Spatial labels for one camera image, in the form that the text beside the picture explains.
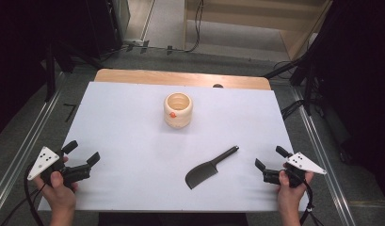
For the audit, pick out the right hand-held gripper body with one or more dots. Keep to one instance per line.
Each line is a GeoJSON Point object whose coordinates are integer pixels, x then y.
{"type": "Point", "coordinates": [301, 162]}

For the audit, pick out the light wooden frame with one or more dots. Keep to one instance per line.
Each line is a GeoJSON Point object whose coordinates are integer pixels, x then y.
{"type": "Point", "coordinates": [243, 25]}

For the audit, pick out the person's left hand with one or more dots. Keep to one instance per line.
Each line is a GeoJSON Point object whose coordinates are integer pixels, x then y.
{"type": "Point", "coordinates": [59, 194]}

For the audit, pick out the white board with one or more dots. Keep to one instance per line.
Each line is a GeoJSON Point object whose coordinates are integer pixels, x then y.
{"type": "Point", "coordinates": [133, 163]}

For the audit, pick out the wooden table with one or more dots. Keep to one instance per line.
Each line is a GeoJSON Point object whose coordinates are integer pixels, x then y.
{"type": "Point", "coordinates": [149, 77]}

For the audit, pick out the black stand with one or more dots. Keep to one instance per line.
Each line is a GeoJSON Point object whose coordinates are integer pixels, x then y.
{"type": "Point", "coordinates": [50, 75]}

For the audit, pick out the person's right hand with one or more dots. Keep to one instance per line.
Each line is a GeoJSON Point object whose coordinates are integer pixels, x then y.
{"type": "Point", "coordinates": [289, 196]}

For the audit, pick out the black spatula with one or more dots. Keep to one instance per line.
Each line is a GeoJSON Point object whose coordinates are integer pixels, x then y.
{"type": "Point", "coordinates": [201, 174]}

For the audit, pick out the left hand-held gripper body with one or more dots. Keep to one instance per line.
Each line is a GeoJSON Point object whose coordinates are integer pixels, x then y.
{"type": "Point", "coordinates": [42, 161]}

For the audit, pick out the metal floor rail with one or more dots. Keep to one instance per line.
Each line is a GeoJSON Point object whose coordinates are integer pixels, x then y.
{"type": "Point", "coordinates": [322, 150]}
{"type": "Point", "coordinates": [27, 147]}

